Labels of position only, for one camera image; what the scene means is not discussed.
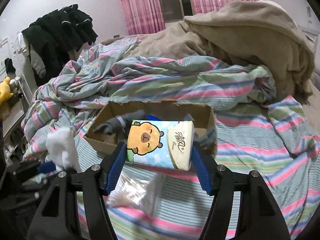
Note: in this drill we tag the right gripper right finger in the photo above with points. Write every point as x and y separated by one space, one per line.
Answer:
246 196

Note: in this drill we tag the white socks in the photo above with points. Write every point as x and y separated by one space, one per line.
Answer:
62 150

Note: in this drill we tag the dark grey socks pair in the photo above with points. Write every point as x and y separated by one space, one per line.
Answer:
120 123

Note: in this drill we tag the cartoon bear tissue pack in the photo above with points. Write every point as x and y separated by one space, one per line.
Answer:
164 144

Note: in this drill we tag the blue tissue pack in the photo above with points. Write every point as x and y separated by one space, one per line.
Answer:
150 117

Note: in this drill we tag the grey fuzzy gloves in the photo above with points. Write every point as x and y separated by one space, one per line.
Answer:
207 141

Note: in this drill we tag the cotton swab bag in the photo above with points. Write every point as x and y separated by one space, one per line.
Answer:
140 194

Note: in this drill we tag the striped pastel duvet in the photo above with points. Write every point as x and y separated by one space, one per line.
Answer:
255 129

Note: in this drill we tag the yellow plush toy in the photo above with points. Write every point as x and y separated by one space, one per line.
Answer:
5 92

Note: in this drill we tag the brown cardboard box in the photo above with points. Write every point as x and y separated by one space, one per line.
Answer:
202 116

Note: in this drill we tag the black clothes pile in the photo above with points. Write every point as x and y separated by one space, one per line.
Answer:
51 38

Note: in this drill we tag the beige fleece blanket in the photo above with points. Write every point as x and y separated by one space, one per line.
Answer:
260 33

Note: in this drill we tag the left pink curtain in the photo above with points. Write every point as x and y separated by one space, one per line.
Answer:
143 16

